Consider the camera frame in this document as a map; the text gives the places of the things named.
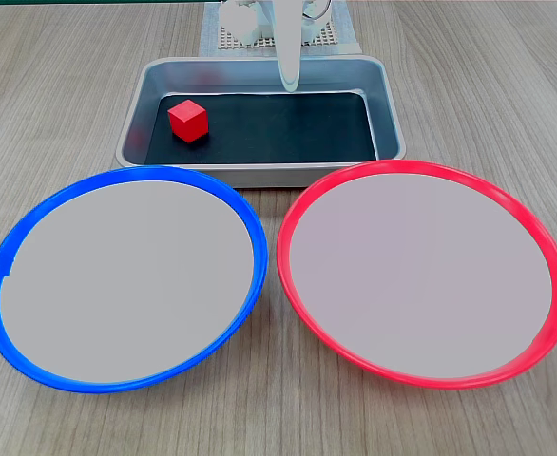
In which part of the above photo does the red cube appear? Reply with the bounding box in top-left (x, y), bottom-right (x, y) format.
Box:
top-left (166, 99), bottom-right (210, 143)

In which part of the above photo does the black tray mat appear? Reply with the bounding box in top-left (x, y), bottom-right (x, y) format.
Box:
top-left (144, 91), bottom-right (380, 166)

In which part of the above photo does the steel tray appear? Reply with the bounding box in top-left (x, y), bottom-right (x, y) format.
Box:
top-left (115, 55), bottom-right (407, 189)

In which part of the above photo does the red-rimmed white plate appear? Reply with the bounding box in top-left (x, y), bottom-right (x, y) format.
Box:
top-left (276, 159), bottom-right (557, 391)

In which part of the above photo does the blue-rimmed white plate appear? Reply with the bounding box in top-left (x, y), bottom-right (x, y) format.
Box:
top-left (0, 164), bottom-right (270, 395)

